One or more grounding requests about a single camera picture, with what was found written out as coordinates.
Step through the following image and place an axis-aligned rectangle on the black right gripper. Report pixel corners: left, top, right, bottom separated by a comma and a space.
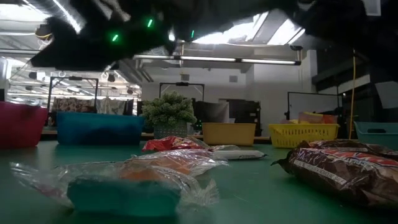
29, 15, 177, 72

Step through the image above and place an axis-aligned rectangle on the red Skittles candy pack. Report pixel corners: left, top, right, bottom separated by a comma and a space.
142, 136, 212, 153

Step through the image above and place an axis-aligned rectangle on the clear gummy candy pack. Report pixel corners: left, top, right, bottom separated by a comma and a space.
186, 136, 242, 152
9, 161, 221, 218
124, 149, 229, 177

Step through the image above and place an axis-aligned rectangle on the white blue Hershey's bar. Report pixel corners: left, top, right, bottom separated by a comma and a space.
213, 149, 268, 161

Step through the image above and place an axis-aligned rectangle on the colourful patterned cloth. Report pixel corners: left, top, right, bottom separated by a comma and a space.
52, 96, 135, 116

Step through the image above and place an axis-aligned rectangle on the long ceiling light tube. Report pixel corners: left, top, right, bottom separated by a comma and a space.
132, 54, 302, 66
0, 49, 41, 55

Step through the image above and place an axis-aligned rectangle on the dark blue plastic bin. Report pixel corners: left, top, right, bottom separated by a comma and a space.
56, 111, 146, 146

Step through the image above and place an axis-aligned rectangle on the green artificial potted plant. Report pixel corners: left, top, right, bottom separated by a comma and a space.
141, 90, 198, 140

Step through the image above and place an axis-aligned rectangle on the red plastic bin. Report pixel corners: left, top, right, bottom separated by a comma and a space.
0, 101, 49, 149

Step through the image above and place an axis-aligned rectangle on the grey monitor panel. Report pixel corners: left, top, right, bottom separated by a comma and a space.
192, 101, 230, 124

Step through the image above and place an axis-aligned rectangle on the bright ceiling light panel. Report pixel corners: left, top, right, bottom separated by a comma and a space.
192, 11, 306, 45

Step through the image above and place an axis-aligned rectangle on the orange plastic bin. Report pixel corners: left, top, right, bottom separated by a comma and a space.
201, 122, 257, 147

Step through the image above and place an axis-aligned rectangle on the dark equipment cabinet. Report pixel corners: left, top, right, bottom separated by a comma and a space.
228, 99, 262, 129

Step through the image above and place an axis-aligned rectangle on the yellow plastic mesh basket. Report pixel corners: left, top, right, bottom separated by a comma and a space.
267, 123, 341, 149

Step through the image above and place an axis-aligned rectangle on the white ceiling vent unit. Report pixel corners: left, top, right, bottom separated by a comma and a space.
362, 0, 382, 17

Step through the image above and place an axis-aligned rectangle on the teal plastic bin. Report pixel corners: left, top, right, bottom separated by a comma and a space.
353, 121, 398, 151

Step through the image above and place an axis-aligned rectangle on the black metal stand frame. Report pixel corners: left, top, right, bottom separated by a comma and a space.
47, 75, 100, 109
159, 82, 205, 101

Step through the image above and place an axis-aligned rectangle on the silver ribbed ceiling duct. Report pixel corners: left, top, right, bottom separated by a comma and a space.
116, 58, 154, 84

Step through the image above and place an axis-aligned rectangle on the yellow ceiling cable coil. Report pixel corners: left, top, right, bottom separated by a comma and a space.
34, 24, 53, 41

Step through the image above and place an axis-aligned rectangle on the yellow hanging cable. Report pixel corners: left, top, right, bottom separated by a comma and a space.
348, 49, 357, 140

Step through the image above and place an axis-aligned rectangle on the white wall panel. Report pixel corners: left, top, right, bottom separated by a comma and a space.
374, 80, 398, 110

